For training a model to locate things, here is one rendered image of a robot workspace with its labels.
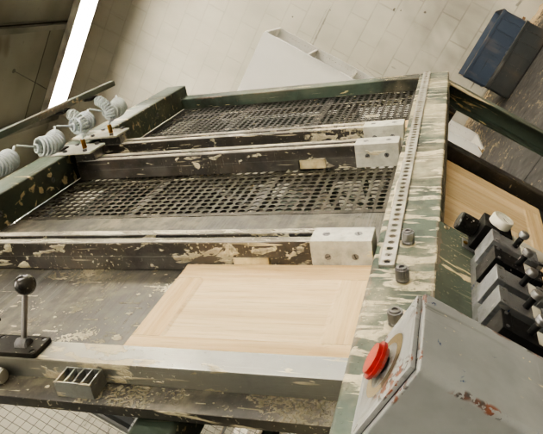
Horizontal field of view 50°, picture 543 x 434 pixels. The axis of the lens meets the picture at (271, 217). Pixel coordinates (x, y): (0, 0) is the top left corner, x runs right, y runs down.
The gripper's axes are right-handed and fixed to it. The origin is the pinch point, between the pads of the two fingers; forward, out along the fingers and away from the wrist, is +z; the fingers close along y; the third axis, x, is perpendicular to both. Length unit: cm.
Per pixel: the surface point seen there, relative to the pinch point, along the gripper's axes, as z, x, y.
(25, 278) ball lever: 0.0, 9.0, 1.1
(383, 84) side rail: 12, 189, 42
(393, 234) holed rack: 10, 44, 60
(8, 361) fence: 12.6, 2.0, -2.0
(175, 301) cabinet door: 13.7, 23.5, 20.1
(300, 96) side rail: 14, 189, 6
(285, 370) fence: 11.6, 3.2, 48.2
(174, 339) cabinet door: 13.7, 11.8, 25.4
